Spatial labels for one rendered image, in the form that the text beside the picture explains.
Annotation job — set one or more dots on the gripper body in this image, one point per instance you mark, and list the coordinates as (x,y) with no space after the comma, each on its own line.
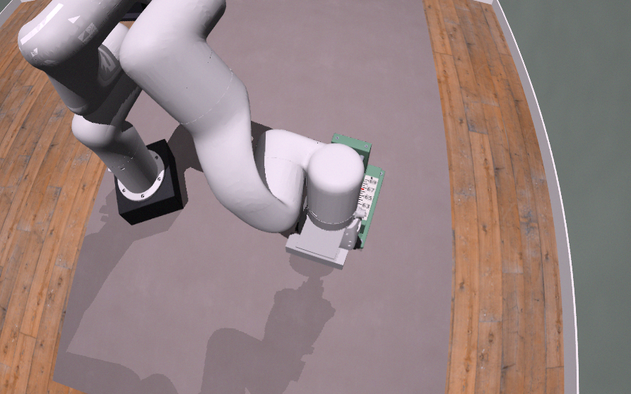
(350,235)

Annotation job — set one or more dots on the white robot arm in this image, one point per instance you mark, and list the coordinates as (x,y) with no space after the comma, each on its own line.
(165,54)

